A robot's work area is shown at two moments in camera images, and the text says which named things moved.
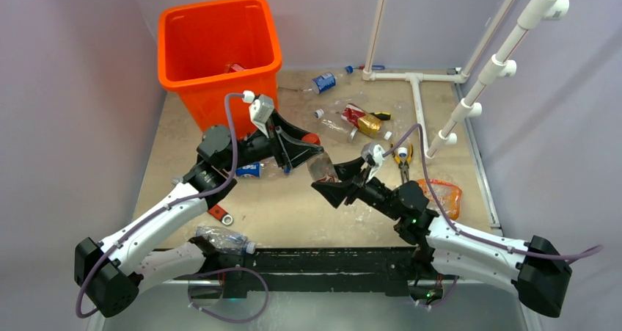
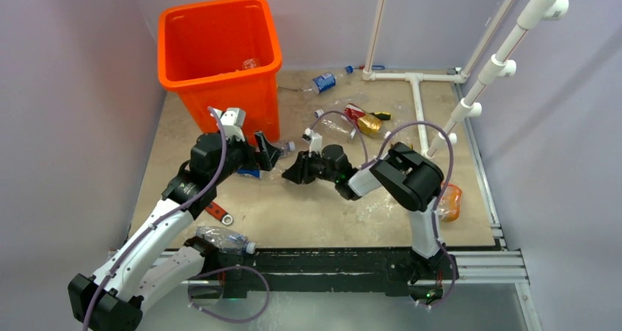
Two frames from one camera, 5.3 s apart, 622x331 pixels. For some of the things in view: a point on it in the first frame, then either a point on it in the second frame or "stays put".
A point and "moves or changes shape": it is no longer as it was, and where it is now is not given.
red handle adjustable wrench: x=218 y=212 stays put
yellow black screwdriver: x=382 y=116 stays put
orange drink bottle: x=449 y=195 stays put
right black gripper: x=352 y=183 → x=301 y=168
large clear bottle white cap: x=335 y=125 stays put
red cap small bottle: x=321 y=166 moves or changes shape
